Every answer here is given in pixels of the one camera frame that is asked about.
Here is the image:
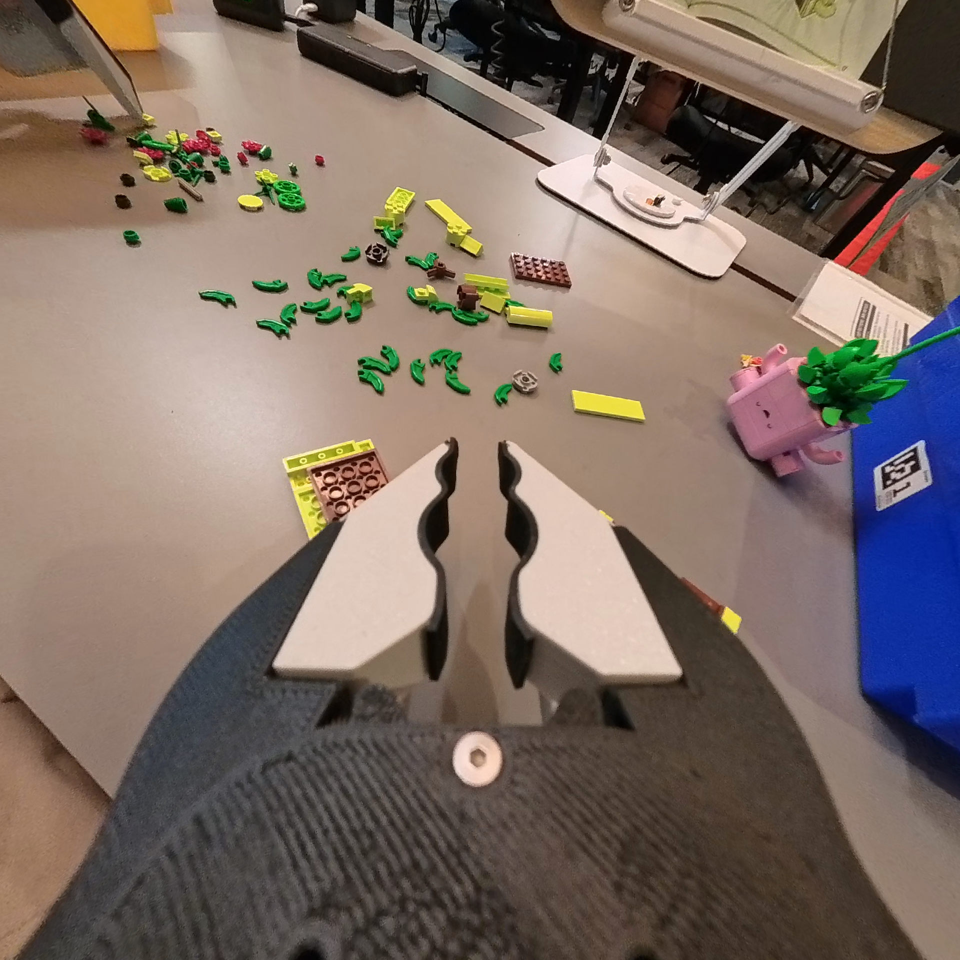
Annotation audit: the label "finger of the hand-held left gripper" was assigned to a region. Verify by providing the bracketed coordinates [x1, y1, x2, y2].
[45, 0, 145, 121]
[0, 0, 84, 76]

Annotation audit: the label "red metal frame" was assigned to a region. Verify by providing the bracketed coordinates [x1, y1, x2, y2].
[832, 150, 960, 271]

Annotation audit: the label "long lime flat tile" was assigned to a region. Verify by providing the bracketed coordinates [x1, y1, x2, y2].
[571, 390, 646, 423]

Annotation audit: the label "clear sign holder with paper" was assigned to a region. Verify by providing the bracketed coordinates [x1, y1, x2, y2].
[787, 258, 935, 354]

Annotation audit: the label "white printed label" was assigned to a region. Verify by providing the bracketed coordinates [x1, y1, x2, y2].
[873, 441, 933, 511]

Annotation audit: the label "pile of small flower pieces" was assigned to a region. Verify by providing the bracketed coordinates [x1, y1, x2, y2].
[81, 112, 275, 185]

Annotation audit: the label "dark flat device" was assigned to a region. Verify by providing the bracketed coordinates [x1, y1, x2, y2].
[423, 71, 545, 138]

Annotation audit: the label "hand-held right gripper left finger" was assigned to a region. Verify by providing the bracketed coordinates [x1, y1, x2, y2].
[271, 438, 460, 687]

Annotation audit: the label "lime brick panel with face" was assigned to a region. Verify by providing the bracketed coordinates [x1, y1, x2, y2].
[282, 438, 391, 540]

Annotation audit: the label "yellow plastic bin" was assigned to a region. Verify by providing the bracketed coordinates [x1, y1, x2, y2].
[71, 0, 174, 52]

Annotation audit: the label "brown and lime brick assembly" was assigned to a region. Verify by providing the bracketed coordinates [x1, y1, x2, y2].
[598, 510, 744, 635]

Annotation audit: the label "white stand ledge bar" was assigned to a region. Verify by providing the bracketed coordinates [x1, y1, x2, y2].
[602, 0, 882, 136]

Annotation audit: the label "clear stand struts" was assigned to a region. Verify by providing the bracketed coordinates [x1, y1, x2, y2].
[592, 52, 800, 219]

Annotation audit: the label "building instruction booklet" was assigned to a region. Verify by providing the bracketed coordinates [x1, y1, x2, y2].
[686, 0, 909, 76]

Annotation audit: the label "blue plastic bin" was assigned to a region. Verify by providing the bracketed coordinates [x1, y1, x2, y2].
[851, 300, 960, 751]

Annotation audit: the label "black box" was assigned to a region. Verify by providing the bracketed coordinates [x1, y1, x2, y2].
[296, 26, 419, 95]
[213, 0, 286, 31]

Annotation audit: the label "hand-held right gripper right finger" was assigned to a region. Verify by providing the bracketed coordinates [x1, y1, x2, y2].
[498, 441, 685, 714]

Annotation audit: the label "scatter of green leaf pieces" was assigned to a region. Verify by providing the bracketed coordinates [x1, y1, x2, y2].
[198, 225, 564, 406]

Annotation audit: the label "brown studded plate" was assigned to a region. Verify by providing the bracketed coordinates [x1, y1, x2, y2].
[510, 252, 573, 289]

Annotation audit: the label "black office chair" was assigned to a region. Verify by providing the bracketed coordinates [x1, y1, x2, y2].
[442, 0, 571, 106]
[660, 97, 789, 196]

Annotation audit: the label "pink brick flower pot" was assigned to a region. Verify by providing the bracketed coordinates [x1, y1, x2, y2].
[726, 326, 960, 479]

